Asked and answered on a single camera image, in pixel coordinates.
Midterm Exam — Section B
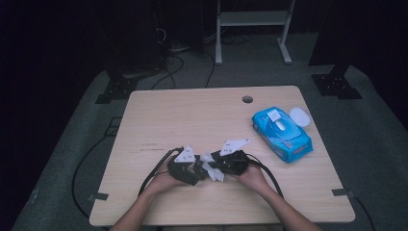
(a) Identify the grey tape strip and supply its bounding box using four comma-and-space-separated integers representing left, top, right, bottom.
331, 188, 356, 198
88, 192, 110, 202

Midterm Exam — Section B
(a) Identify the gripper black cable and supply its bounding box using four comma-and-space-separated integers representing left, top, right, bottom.
244, 152, 285, 198
138, 146, 184, 197

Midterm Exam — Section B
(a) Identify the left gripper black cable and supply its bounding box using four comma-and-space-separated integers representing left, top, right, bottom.
138, 146, 184, 197

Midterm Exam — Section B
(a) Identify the blue wet wipe pack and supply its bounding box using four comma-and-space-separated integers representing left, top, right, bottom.
251, 106, 315, 164

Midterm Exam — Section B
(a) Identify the person's left hand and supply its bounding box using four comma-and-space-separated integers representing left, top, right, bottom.
145, 161, 189, 197

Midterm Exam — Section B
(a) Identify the person's right hand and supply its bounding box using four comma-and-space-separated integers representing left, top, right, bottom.
230, 163, 271, 194

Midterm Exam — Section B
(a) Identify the black square floor frame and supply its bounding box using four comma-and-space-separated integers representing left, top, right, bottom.
103, 116, 123, 138

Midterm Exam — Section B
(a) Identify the white metal stand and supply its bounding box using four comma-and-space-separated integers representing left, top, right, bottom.
215, 0, 296, 66

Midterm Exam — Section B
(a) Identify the black stand base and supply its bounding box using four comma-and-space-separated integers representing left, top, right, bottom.
311, 64, 364, 101
94, 74, 140, 105

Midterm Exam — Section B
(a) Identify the black floor cable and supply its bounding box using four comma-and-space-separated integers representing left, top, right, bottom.
352, 192, 376, 231
204, 49, 217, 90
71, 134, 114, 219
150, 53, 186, 90

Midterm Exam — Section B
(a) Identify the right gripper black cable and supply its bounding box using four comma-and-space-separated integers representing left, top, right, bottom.
244, 152, 285, 198

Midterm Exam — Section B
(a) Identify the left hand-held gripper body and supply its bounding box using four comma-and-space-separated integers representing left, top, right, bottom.
168, 144, 200, 187

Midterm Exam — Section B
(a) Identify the white round lid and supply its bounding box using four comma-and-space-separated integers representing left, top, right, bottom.
289, 107, 312, 128

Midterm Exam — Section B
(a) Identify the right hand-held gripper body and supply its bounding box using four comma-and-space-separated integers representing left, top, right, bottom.
214, 138, 251, 176

